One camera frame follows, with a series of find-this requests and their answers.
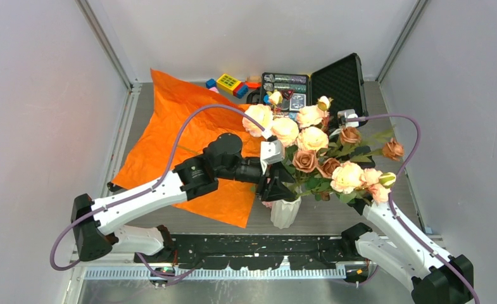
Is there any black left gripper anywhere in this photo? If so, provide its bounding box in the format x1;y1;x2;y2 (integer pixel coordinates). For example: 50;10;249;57
217;157;296;200

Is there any peach rose flower stem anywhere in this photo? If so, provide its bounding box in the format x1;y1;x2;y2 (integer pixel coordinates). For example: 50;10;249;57
296;105;329;152

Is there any brown rose flower stem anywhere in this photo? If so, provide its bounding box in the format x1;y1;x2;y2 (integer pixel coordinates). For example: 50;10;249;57
286;127;405;200

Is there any small pink rose stem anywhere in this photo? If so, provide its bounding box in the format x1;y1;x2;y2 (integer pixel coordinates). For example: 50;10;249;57
301;158;396;205

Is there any orange yellow wrapping paper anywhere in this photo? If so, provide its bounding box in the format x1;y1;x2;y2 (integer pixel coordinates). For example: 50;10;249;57
112;70;261;228

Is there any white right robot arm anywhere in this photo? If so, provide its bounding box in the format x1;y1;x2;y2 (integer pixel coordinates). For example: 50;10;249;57
341;198;476;303

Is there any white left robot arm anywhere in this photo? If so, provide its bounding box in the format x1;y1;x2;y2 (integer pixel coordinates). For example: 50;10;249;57
71;133;296;262

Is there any white ribbed vase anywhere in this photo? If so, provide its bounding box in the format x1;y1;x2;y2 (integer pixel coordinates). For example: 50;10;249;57
270;198;301;229

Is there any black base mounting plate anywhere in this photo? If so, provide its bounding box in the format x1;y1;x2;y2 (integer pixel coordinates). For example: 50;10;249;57
144;234;366;270

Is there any orange toy piece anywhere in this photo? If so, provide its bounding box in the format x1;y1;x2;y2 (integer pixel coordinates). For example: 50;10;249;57
244;75;262;90

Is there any yellow toy block house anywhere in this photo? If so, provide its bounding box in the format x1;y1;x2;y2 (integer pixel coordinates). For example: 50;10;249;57
217;73;249;99

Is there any blue toy block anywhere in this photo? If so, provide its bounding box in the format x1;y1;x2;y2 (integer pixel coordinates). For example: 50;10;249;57
205;79;217;89

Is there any black open poker case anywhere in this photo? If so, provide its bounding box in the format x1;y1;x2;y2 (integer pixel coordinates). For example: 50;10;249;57
246;53;368;118

